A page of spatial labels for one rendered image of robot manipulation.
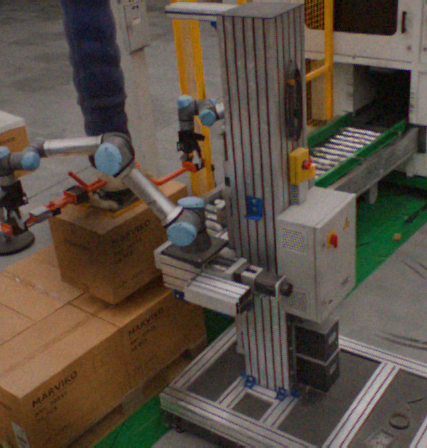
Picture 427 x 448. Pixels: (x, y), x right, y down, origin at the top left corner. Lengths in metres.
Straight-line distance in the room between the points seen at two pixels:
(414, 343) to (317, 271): 1.43
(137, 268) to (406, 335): 1.67
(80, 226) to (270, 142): 1.06
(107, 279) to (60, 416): 0.67
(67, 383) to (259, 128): 1.50
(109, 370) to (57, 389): 0.32
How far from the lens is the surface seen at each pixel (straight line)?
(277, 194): 2.91
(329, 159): 5.21
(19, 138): 5.21
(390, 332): 4.30
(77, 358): 3.43
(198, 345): 4.10
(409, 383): 3.65
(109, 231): 3.31
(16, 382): 3.38
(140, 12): 4.76
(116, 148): 2.83
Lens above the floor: 2.59
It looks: 28 degrees down
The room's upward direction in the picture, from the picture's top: 5 degrees counter-clockwise
